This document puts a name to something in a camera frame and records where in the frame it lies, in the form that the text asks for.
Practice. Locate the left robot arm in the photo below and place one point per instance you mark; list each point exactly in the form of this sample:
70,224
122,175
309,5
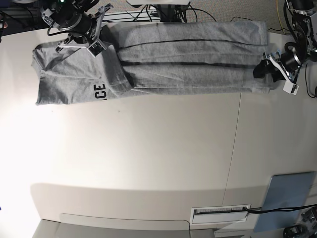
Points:
301,21

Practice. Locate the black stand with cables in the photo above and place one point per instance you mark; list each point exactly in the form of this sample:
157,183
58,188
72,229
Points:
169,13

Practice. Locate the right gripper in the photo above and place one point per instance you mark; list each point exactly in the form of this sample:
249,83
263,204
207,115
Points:
72,18

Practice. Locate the blue-grey mat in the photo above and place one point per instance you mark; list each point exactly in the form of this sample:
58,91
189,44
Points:
287,190

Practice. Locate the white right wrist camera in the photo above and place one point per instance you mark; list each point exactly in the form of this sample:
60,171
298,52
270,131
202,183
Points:
96,48

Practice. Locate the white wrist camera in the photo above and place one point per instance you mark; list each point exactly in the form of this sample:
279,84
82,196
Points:
290,87
96,48

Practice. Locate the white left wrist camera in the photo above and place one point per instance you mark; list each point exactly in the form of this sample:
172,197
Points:
290,87

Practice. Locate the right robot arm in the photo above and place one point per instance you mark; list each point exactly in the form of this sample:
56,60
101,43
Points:
27,13

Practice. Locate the grey T-shirt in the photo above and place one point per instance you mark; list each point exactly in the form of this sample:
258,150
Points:
156,59

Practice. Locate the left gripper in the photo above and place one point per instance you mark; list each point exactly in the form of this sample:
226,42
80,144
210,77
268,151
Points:
285,66

